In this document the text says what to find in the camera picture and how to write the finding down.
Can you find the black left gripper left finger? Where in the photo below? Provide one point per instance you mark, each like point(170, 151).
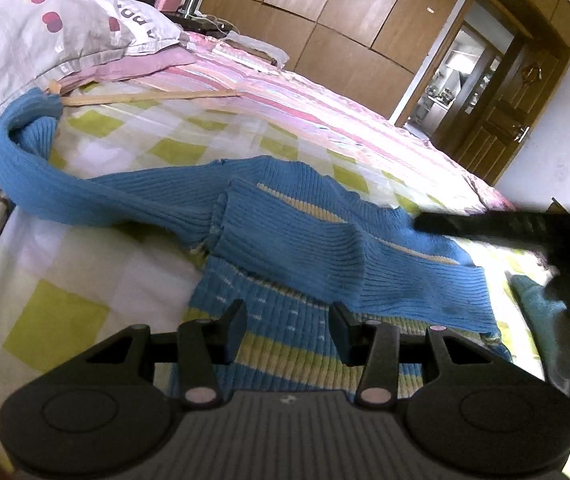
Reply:
point(203, 345)

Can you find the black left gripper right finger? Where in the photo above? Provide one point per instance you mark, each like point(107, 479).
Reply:
point(373, 345)

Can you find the blue striped knit sweater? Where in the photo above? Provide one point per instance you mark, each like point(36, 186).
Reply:
point(278, 235)

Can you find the teal folded garment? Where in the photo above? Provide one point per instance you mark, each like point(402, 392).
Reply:
point(549, 323)

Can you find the dark wooden door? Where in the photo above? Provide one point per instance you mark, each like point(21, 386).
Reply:
point(517, 94)

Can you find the long wooden stick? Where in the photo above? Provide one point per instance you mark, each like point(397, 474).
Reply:
point(153, 95)

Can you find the pink striped quilt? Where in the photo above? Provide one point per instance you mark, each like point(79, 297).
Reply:
point(277, 113)

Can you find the white cloth on nightstand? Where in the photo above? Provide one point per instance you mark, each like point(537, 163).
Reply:
point(275, 55)

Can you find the wooden wardrobe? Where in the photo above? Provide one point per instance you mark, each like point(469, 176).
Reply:
point(367, 50)

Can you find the white pillow with red hearts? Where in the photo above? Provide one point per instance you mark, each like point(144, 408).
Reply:
point(45, 40)

